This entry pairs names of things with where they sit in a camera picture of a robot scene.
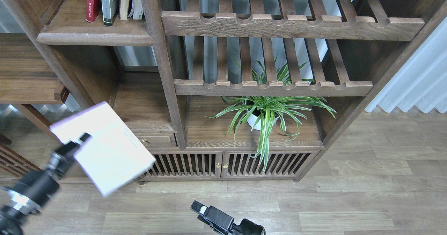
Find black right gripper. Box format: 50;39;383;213
190;200;266;235

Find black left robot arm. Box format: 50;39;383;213
0;133;91;235

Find red cover book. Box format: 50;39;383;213
86;0;102;23

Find green spider plant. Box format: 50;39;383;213
207;55;337;171

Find pale lavender book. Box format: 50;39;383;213
50;101;155;197

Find white plant pot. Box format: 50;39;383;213
246;109;279;131

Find white curtain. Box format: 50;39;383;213
365;19;447;113

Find upright books on shelf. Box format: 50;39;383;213
119;0;144;20

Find dark wooden bookshelf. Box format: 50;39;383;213
1;0;446;182

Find green and grey book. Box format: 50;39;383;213
102;0;119;27

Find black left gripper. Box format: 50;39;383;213
7;133;91;214

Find wooden side furniture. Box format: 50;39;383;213
0;104;105;185

